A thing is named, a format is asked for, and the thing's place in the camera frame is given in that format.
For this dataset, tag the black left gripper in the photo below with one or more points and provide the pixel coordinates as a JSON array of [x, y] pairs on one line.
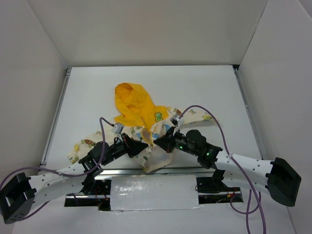
[[127, 146]]

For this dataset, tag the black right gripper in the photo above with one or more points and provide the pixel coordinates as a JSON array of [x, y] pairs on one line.
[[170, 139]]

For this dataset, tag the cream printed kids jacket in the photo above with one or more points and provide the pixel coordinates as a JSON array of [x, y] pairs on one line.
[[142, 121]]

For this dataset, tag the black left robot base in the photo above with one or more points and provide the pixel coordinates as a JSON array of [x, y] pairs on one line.
[[96, 193]]

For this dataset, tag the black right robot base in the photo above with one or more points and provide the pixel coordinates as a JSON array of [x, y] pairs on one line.
[[211, 190]]

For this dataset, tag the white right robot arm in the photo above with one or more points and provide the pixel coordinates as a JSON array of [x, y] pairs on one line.
[[276, 178]]

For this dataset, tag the white front cover panel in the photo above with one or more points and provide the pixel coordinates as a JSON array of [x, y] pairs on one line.
[[140, 193]]

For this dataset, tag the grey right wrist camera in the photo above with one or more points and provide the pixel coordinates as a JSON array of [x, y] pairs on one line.
[[177, 121]]

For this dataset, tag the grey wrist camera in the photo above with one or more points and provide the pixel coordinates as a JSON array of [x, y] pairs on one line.
[[117, 128], [177, 121]]

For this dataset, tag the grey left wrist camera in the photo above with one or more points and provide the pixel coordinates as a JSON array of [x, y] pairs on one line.
[[117, 128]]

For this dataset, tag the aluminium table edge rail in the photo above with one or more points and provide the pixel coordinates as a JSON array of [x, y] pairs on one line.
[[197, 171]]

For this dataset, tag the aluminium right side rail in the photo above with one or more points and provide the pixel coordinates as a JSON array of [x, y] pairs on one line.
[[248, 108]]

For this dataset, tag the aluminium left side rail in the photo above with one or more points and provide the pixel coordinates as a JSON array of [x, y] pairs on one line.
[[55, 117]]

